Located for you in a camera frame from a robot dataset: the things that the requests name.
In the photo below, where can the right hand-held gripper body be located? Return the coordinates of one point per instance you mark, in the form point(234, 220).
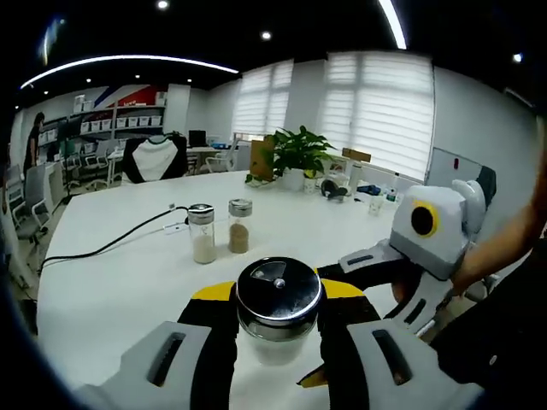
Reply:
point(444, 239)

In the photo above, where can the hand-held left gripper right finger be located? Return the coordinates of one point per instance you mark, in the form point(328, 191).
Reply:
point(363, 367)

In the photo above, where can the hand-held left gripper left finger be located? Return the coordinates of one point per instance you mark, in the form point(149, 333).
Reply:
point(171, 371)

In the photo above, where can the seasoning bottle pale grey contents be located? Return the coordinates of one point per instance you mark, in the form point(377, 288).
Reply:
point(278, 294)

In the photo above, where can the tall seasoning bottle white contents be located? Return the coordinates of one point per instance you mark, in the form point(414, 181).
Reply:
point(204, 250)

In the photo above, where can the seasoning bottle brown contents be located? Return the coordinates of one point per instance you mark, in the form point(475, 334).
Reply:
point(239, 239)

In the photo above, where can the clear plastic water bottle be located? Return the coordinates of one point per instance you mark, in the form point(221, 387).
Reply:
point(393, 192)

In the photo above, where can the person's right hand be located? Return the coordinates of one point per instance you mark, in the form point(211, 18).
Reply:
point(399, 293)

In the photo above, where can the clear glass cup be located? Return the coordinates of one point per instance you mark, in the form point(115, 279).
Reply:
point(375, 207)

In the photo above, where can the whiteboard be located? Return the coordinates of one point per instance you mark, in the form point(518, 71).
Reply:
point(448, 171)

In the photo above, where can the black headphones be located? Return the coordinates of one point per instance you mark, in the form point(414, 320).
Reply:
point(337, 192)

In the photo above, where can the person's black clothing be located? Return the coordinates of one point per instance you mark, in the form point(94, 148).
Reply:
point(504, 337)

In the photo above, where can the white cylindrical tumbler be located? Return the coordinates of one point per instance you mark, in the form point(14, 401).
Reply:
point(357, 175)

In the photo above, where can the flat cardboard box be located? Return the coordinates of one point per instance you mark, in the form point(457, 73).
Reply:
point(357, 154)

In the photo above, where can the potted green plant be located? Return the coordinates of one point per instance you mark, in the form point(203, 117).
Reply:
point(299, 149)

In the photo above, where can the wide white window blind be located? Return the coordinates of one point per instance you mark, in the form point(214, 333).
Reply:
point(380, 115)

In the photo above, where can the brown cardboard panel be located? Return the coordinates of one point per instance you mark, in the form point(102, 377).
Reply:
point(260, 160)

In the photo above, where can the narrow white window blind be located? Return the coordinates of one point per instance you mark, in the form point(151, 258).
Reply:
point(262, 102)

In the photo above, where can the chair with black white shirt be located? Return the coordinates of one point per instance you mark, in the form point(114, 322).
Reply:
point(151, 160)

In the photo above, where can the black monitor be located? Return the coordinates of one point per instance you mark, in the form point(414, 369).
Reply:
point(197, 138)

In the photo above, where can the straight ceiling light strip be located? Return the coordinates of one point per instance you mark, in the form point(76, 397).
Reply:
point(395, 21)

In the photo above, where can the grey office chair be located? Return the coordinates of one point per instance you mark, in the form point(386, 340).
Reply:
point(36, 188)

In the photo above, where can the black stand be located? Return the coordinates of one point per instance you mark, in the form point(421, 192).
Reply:
point(67, 147)

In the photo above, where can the storage shelf with white bins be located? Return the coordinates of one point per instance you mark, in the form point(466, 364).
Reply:
point(128, 121)

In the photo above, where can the curved ceiling light strip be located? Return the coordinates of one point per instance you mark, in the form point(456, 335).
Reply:
point(128, 57)

